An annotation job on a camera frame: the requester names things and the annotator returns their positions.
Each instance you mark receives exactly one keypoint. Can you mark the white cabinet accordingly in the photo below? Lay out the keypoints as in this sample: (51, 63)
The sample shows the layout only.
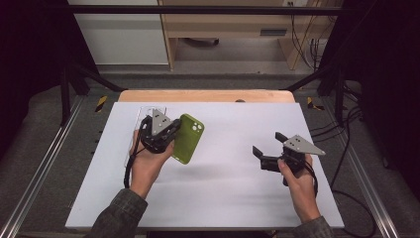
(122, 39)

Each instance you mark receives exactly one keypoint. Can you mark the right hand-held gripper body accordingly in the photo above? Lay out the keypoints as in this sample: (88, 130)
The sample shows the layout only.
(298, 145)

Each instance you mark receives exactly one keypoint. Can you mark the white wall power outlet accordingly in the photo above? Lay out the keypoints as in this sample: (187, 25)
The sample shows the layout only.
(290, 3)

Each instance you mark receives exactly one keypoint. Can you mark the green phone case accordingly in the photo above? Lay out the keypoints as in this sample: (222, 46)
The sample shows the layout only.
(188, 142)

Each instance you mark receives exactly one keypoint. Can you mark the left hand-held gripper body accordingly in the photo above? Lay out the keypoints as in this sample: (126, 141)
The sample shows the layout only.
(160, 124)

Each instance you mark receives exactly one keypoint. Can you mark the light wooden desk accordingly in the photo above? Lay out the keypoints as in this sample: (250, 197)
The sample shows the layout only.
(224, 26)

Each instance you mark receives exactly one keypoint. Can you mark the person's right hand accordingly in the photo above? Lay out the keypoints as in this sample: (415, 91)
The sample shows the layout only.
(302, 191)

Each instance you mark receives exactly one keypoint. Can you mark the black frame strut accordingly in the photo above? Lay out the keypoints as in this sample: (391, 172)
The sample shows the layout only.
(89, 77)
(317, 77)

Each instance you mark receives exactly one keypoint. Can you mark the black horizontal frame bar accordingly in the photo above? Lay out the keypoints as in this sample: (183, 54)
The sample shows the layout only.
(198, 10)

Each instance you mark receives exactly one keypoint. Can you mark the wooden board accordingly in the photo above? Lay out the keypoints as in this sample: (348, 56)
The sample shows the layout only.
(198, 95)

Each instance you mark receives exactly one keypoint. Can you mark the yellow black tape marker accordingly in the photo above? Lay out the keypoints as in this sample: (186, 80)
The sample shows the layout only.
(101, 103)
(313, 105)

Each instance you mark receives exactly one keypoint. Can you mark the person's left hand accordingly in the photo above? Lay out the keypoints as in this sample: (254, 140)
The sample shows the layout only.
(147, 168)

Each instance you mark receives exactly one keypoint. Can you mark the aluminium floor rail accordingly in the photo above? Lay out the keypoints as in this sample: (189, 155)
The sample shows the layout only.
(366, 185)
(39, 172)

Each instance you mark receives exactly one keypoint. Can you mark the black curtain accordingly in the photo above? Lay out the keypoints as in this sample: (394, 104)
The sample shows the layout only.
(29, 66)
(389, 82)

